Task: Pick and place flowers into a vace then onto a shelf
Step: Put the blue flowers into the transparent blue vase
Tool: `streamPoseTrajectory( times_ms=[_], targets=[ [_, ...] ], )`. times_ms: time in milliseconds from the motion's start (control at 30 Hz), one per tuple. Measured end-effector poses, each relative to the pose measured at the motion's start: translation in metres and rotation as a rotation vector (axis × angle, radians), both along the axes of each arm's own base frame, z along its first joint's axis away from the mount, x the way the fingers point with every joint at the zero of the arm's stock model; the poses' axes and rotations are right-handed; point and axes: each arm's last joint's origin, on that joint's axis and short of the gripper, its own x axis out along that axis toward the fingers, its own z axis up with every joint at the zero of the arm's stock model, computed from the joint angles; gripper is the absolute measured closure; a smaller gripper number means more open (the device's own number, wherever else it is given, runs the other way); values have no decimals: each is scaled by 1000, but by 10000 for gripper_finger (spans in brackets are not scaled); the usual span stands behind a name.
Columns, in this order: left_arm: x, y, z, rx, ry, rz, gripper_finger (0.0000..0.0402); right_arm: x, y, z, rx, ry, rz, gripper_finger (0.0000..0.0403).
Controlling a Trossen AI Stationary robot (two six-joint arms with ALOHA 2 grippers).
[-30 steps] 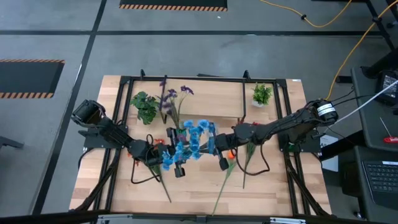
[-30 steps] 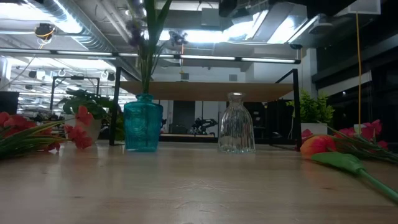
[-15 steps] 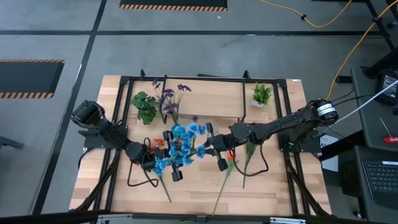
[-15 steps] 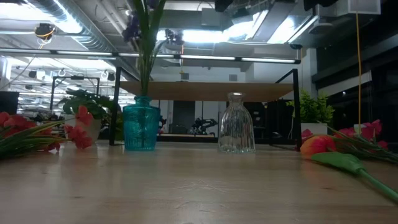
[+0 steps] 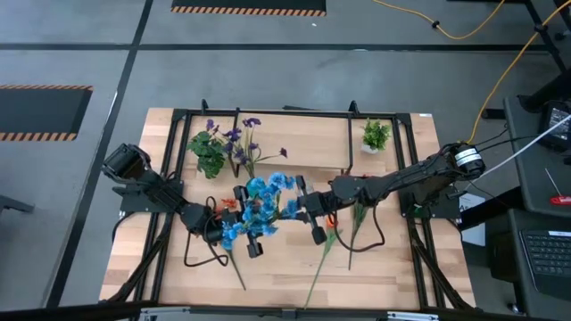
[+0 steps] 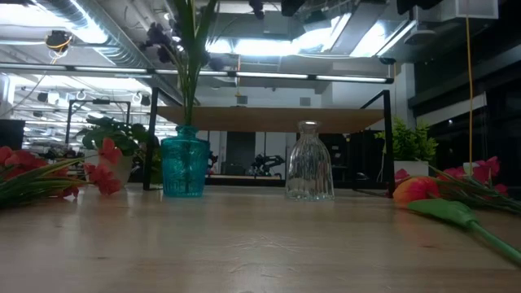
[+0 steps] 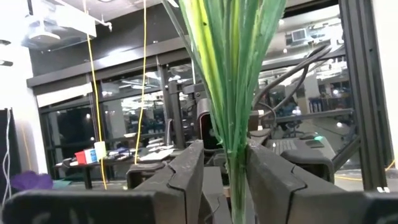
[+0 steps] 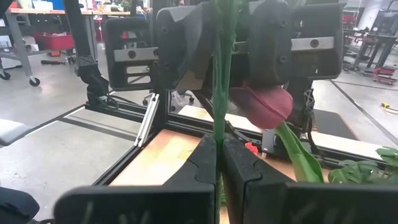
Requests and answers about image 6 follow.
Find clear ribbed glass vase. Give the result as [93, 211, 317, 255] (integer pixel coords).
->
[284, 120, 336, 202]

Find purple artificial flower bunch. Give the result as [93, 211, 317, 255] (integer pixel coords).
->
[138, 0, 268, 127]

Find orange artificial tulip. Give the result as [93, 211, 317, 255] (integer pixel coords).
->
[392, 175, 521, 266]

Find red artificial flower bunch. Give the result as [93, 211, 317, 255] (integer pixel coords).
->
[392, 155, 521, 216]

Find orange artificial flower bunch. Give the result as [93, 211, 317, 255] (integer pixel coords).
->
[0, 137, 124, 209]

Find wooden shelf black metal legs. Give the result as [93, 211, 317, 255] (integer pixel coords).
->
[142, 85, 397, 199]

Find teal glass vase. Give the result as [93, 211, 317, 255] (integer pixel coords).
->
[160, 124, 212, 199]

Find small fern plant white pot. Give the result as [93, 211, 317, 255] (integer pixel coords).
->
[373, 116, 440, 179]

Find broad-leaf plant white pot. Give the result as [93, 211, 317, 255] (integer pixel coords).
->
[74, 114, 155, 189]

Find green cup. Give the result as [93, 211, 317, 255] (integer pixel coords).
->
[462, 161, 482, 177]

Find black round ceiling fixture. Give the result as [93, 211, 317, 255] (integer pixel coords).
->
[43, 29, 75, 54]

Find black monitor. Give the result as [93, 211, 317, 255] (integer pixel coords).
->
[0, 118, 27, 151]

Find black background rig frame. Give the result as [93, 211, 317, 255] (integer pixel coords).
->
[63, 98, 133, 147]

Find yellow cable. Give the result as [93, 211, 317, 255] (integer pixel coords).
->
[464, 15, 476, 177]

